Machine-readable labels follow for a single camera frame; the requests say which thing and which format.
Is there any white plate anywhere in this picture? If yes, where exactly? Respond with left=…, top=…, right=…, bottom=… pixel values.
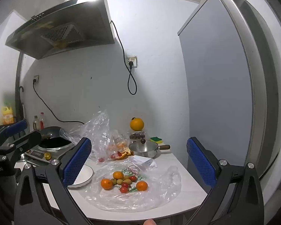
left=67, top=164, right=94, bottom=190

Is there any steel induction cooker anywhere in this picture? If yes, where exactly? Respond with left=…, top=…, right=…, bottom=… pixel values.
left=23, top=137, right=76, bottom=167

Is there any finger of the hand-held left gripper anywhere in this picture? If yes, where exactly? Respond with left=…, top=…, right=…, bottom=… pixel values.
left=0, top=131, right=42, bottom=160
left=0, top=120, right=28, bottom=146

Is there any clear plastic bag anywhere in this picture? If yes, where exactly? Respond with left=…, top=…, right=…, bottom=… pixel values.
left=58, top=109, right=132, bottom=164

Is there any large orange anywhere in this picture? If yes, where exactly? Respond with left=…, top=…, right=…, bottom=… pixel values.
left=130, top=117, right=145, bottom=131

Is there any steel range hood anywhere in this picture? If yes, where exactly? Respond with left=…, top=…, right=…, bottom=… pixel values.
left=5, top=0, right=115, bottom=60

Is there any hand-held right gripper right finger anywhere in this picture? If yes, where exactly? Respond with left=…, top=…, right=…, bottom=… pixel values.
left=185, top=136, right=265, bottom=225

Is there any black cooker cable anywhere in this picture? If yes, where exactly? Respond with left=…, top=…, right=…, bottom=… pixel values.
left=33, top=80, right=85, bottom=125

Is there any pale orange fruit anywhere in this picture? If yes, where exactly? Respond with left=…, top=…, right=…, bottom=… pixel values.
left=108, top=141, right=128, bottom=153

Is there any black wok with wooden handle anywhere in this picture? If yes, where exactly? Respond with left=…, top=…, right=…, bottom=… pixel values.
left=39, top=126, right=64, bottom=140

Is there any black range hood cable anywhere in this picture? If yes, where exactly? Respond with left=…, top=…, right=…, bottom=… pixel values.
left=111, top=20, right=138, bottom=96

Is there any green printed plastic bag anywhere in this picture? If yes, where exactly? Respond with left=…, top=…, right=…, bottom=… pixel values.
left=84, top=162, right=182, bottom=212

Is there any white paper box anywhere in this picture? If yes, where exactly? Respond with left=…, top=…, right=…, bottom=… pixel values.
left=132, top=155, right=157, bottom=169

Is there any clear box of dark fruit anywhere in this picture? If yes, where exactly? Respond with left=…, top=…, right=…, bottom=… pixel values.
left=129, top=131, right=146, bottom=139

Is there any steel pot lid with knob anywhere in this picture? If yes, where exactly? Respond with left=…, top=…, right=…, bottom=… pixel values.
left=129, top=139, right=158, bottom=151

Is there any yellow oil jug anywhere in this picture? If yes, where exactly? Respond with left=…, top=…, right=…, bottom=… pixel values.
left=1, top=105, right=14, bottom=125

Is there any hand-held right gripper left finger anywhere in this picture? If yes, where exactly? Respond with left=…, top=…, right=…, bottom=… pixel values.
left=14, top=137, right=94, bottom=225

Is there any steel pot with wooden handle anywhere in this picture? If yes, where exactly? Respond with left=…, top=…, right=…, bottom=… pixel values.
left=129, top=145, right=171, bottom=158

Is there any grey refrigerator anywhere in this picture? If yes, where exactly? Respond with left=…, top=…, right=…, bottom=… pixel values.
left=177, top=0, right=281, bottom=207

